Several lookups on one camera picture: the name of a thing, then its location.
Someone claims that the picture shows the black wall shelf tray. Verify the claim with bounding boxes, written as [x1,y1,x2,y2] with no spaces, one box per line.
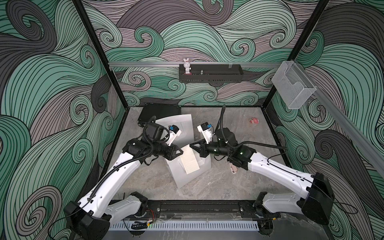
[179,64,244,84]

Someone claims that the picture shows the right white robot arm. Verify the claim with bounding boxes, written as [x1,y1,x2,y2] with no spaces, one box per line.
[190,140,335,226]

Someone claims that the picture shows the clear acrylic wall holder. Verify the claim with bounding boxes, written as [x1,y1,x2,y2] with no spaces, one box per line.
[272,61,317,110]

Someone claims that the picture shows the cream lined paper receipt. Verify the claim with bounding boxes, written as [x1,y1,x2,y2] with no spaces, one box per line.
[180,145,200,174]

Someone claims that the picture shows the white non-woven bag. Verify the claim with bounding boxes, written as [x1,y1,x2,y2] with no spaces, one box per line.
[156,114,194,148]
[165,145,211,189]

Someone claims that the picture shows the black ribbed hard case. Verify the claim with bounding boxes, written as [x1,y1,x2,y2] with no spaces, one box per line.
[137,104,181,128]

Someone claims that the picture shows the pink stapler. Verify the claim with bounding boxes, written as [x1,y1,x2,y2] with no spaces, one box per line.
[230,163,238,174]

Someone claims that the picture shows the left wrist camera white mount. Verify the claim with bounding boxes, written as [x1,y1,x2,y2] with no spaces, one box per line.
[166,125,182,146]

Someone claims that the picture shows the small pink toy figure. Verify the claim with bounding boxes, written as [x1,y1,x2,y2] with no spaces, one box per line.
[249,118,259,125]

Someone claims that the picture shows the aluminium wall rail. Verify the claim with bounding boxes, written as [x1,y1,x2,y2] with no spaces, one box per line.
[298,61,384,175]
[108,61,282,69]

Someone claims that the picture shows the black corner frame post left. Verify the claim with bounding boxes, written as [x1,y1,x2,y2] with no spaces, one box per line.
[72,0,129,112]

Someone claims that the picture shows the aluminium wall rail right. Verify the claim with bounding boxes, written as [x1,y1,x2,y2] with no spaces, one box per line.
[298,61,384,175]

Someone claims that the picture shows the white slotted cable duct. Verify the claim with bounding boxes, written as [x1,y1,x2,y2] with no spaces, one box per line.
[109,220,260,232]

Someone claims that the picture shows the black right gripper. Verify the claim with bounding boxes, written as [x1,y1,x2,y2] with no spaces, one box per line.
[190,137,231,159]

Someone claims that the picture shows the aluminium wall rail back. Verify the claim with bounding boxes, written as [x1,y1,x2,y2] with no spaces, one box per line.
[108,61,282,69]

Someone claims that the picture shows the white rabbit figurine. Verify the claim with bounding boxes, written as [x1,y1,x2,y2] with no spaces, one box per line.
[183,58,192,75]

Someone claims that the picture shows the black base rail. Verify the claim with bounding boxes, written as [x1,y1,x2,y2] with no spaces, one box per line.
[119,199,301,219]

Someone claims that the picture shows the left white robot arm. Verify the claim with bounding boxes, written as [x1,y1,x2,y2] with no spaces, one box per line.
[64,139,184,240]

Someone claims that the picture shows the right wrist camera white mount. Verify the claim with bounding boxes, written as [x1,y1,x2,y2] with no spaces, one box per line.
[197,122,214,144]

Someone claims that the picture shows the black corner frame post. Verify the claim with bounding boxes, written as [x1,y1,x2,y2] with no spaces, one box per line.
[262,0,329,111]
[72,0,129,112]

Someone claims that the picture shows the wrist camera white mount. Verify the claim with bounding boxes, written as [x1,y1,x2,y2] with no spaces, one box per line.
[197,122,214,144]
[166,125,182,146]

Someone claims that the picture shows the black corner frame post right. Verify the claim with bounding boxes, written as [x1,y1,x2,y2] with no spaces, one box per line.
[262,0,329,111]

